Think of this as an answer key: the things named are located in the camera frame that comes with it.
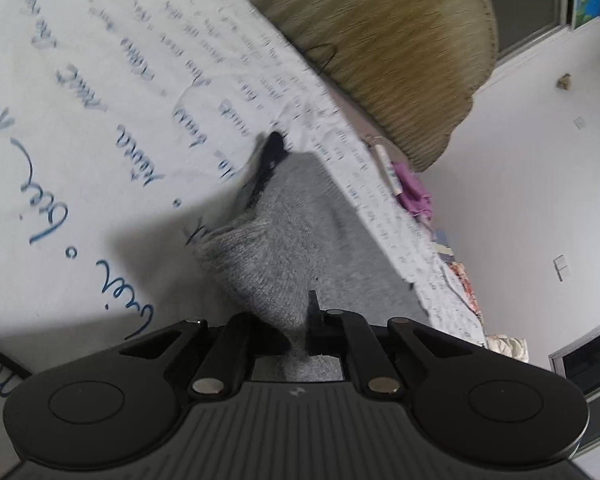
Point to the dark navy sock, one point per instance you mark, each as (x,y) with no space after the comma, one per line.
(270,153)

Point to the floral patterned fabric pile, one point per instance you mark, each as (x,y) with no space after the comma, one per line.
(456,275)

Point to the olive tufted headboard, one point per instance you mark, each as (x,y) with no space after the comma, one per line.
(413,66)

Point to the white small box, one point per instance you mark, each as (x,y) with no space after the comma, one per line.
(387,169)

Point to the white bedsheet with blue script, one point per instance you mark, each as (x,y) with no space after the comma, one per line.
(128,131)

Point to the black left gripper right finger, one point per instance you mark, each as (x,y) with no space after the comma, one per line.
(347,336)

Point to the grey knit sock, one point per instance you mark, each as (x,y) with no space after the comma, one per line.
(302,235)

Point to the purple cloth item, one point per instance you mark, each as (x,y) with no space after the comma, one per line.
(414,196)

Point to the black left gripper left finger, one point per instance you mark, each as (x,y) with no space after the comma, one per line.
(231,358)

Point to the white wall switch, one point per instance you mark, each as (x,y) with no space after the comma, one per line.
(561,267)

